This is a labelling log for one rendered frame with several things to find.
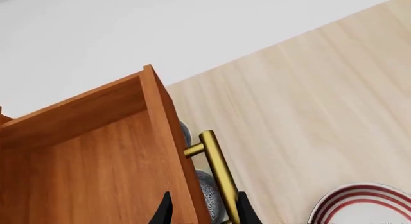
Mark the wooden cabinet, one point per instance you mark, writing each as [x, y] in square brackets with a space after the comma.
[4, 118]

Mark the white plate with red rings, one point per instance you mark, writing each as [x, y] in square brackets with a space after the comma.
[353, 204]

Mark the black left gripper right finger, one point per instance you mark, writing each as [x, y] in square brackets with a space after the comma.
[247, 213]

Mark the grey patterned bowl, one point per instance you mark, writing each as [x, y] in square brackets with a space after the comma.
[208, 197]
[185, 133]

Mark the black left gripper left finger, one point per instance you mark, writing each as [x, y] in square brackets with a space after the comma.
[163, 213]

